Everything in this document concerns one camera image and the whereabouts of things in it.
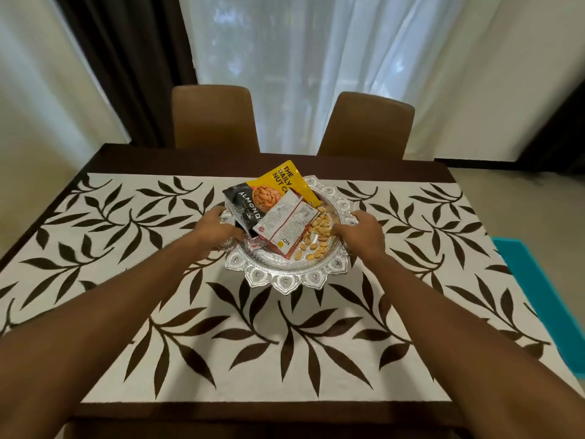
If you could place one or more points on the person's left thumb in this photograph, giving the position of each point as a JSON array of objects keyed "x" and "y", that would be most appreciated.
[{"x": 234, "y": 235}]

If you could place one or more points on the dark brown curtain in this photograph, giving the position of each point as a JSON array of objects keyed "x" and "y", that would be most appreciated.
[
  {"x": 132, "y": 63},
  {"x": 555, "y": 137}
]

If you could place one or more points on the person's right thumb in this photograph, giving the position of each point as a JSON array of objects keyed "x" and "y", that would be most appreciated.
[{"x": 340, "y": 230}]

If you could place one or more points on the teal floor mat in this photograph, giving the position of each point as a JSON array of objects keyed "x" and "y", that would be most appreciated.
[{"x": 546, "y": 297}]

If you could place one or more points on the person's left hand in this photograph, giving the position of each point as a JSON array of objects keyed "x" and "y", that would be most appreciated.
[{"x": 211, "y": 233}]

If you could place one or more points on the person's right forearm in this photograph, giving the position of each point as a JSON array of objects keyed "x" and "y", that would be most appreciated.
[{"x": 461, "y": 352}]

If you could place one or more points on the white leaf-print table cloth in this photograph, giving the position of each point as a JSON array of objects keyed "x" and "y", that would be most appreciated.
[{"x": 274, "y": 324}]

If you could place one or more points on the ornate silver tray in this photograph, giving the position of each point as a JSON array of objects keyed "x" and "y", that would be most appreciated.
[{"x": 285, "y": 269}]

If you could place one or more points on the white sheer curtain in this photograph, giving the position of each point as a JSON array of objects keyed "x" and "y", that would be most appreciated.
[{"x": 320, "y": 59}]

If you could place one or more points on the brown upholstered chair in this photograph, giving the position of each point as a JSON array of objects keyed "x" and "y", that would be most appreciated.
[
  {"x": 212, "y": 118},
  {"x": 368, "y": 127}
]

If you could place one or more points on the pile of loose nuts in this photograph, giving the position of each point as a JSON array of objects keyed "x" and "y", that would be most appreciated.
[{"x": 317, "y": 235}]

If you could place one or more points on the white and red snack packet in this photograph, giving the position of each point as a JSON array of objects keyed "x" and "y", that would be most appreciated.
[{"x": 285, "y": 221}]

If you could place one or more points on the person's right hand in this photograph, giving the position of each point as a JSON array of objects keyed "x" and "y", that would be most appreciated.
[{"x": 363, "y": 237}]

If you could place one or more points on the black almond packet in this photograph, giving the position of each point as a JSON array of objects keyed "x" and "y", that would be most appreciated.
[{"x": 244, "y": 203}]

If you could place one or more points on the yellow nut packet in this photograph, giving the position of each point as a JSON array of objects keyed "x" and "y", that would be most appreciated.
[{"x": 285, "y": 178}]

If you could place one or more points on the person's left forearm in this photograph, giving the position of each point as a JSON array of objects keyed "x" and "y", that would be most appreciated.
[{"x": 91, "y": 333}]

